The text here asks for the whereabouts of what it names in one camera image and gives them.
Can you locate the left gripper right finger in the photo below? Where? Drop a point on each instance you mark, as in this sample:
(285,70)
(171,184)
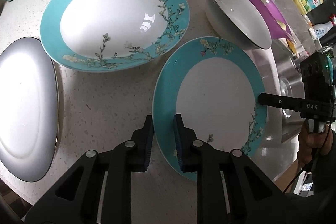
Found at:
(231,188)

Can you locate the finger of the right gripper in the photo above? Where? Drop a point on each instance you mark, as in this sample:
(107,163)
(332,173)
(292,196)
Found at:
(284,102)

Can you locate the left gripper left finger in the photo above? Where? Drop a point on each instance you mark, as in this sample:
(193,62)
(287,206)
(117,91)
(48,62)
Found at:
(97,188)

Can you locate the large white bowl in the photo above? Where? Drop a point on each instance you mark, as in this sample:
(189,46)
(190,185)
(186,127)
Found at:
(239,22)

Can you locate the white oval plate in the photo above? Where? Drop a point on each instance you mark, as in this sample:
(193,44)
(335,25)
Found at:
(29,109)

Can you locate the deep teal rim plate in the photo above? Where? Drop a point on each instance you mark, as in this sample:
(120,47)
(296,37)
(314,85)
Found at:
(111,35)

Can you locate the right hand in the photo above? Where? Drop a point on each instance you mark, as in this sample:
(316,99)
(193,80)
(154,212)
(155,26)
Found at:
(321,143)

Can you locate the glass bowl in sink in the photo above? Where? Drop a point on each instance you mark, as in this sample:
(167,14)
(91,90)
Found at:
(286,86)

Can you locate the stainless steel sink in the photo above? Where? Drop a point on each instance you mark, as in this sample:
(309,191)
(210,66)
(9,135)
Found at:
(284,59)

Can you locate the white spray bottle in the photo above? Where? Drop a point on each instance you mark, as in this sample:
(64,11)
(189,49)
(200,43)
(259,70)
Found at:
(322,29)

